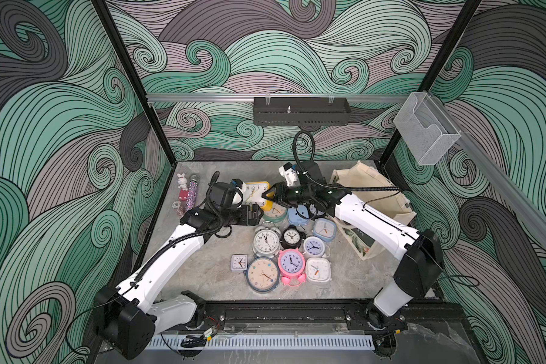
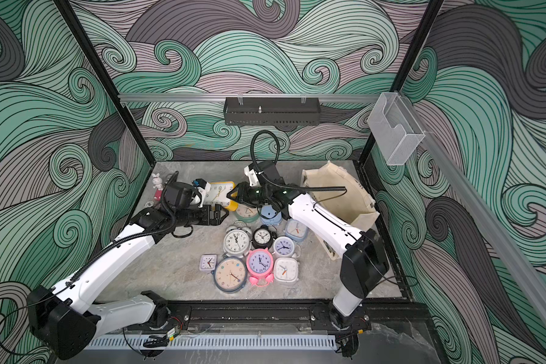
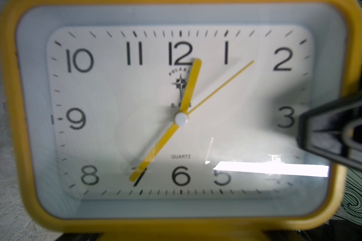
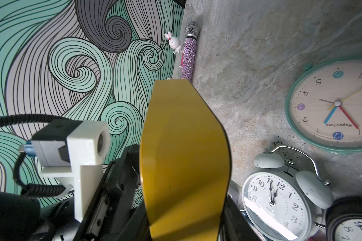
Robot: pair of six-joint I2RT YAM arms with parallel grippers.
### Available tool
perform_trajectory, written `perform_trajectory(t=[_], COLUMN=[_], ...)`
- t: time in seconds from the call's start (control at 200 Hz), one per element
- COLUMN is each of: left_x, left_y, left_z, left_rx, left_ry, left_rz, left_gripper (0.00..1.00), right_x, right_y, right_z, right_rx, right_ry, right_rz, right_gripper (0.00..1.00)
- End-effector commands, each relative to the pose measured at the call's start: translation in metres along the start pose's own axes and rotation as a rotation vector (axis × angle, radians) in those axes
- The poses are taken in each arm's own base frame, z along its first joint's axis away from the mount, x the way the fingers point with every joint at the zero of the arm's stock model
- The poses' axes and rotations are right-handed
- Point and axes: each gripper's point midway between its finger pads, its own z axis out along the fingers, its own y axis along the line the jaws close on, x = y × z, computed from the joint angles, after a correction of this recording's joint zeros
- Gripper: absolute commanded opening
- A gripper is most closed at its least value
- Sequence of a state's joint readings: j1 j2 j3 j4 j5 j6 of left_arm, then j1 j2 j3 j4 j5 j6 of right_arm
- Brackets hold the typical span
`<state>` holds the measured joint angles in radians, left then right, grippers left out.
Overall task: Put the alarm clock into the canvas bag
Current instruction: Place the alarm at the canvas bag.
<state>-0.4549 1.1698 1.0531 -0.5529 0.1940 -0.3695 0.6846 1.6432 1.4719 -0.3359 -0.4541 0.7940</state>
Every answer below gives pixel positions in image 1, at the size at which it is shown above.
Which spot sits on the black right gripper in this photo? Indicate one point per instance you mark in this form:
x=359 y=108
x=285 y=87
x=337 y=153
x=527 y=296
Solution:
x=281 y=194

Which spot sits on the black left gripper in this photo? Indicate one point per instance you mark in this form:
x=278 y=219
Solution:
x=253 y=218

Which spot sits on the yellow rectangular alarm clock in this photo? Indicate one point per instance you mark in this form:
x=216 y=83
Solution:
x=253 y=192

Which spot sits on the small white square alarm clock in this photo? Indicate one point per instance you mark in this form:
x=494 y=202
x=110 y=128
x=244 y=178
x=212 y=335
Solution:
x=239 y=263

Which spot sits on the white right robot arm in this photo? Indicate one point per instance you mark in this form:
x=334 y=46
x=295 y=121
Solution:
x=419 y=253

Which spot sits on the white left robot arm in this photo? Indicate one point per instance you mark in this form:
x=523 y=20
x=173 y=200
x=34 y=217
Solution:
x=127 y=316

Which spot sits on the green round alarm clock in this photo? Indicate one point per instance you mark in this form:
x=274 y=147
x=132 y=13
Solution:
x=276 y=214

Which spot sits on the light blue square clock back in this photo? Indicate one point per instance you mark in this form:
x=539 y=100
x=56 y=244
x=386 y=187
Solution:
x=298 y=216

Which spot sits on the small black alarm clock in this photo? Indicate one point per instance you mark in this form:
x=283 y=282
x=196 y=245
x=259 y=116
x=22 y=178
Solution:
x=316 y=210

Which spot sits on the black twin-bell alarm clock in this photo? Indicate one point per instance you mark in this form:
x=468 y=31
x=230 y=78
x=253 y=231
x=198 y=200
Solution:
x=292 y=238

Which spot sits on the silver twin-bell alarm clock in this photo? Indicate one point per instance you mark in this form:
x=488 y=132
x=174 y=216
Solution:
x=266 y=241

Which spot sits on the light blue square alarm clock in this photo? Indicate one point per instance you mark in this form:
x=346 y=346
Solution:
x=324 y=229

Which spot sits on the white purple-face alarm clock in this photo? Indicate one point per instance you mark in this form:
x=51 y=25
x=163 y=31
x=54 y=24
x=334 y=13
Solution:
x=314 y=247

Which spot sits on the pink twin-bell alarm clock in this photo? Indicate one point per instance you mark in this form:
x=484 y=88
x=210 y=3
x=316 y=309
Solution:
x=292 y=264

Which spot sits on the large round blue-rim clock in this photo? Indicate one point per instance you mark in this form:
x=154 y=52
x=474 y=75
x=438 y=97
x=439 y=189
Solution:
x=263 y=275

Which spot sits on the floral canvas tote bag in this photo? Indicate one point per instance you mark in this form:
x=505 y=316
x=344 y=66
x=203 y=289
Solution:
x=393 y=204

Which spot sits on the purple patterned tube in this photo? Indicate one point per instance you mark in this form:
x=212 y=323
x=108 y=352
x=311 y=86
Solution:
x=192 y=191

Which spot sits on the white rabbit figurine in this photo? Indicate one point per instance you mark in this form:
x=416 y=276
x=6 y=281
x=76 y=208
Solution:
x=182 y=182

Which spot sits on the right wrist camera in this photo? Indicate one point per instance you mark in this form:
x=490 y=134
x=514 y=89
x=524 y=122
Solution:
x=288 y=172

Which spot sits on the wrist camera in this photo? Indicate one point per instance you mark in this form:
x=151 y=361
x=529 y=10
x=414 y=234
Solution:
x=227 y=195
x=288 y=172

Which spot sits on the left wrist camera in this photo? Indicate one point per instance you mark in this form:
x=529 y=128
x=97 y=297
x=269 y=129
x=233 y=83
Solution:
x=227 y=195

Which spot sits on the black perforated wall tray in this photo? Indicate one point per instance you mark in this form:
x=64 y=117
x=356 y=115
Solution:
x=308 y=113

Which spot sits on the white slotted cable duct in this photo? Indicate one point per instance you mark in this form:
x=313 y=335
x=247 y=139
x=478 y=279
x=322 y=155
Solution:
x=270 y=342

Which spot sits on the clear acrylic wall holder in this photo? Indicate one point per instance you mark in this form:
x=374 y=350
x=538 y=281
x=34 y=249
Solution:
x=426 y=127

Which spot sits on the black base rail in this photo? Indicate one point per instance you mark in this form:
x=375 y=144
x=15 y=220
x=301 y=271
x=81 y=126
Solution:
x=353 y=314

